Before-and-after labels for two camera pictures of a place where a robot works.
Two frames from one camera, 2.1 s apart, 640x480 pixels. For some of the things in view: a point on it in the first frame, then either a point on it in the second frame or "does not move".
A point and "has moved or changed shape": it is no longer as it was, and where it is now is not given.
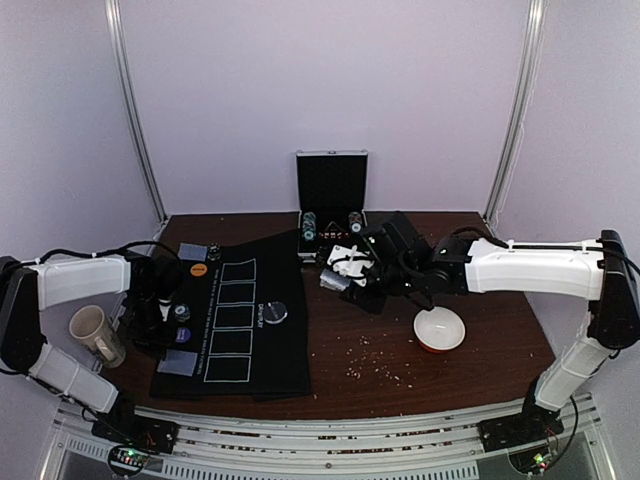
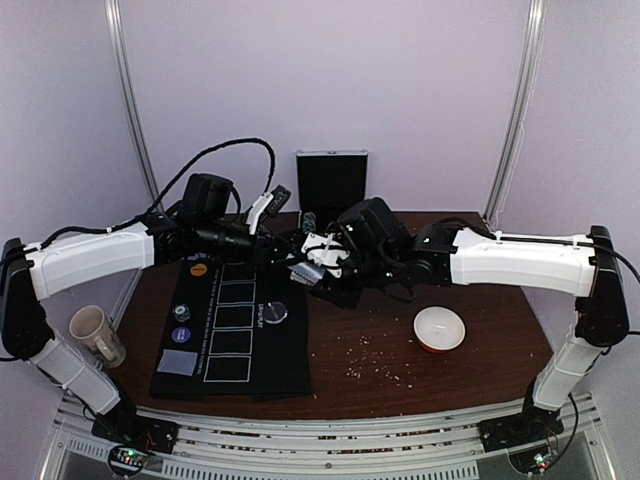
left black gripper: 144,345 to 263,248
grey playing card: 178,362 does not move
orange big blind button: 198,269 does not move
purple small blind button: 183,335 does not move
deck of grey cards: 334,280 has moved or changed shape
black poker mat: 238,323 does not move
